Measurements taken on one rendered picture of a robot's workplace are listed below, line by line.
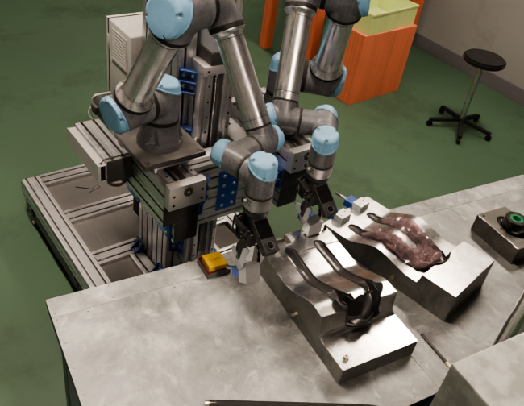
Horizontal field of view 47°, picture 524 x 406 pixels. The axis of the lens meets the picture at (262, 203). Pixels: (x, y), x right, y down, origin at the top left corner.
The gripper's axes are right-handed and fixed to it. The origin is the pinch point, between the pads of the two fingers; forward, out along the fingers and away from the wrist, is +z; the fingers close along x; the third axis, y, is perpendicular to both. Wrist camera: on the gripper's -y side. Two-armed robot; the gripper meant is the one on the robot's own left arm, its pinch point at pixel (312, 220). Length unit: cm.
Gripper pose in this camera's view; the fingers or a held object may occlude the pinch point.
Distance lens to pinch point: 191.6
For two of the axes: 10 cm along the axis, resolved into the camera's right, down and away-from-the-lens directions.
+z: -0.8, 6.6, 7.5
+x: -8.8, 3.0, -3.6
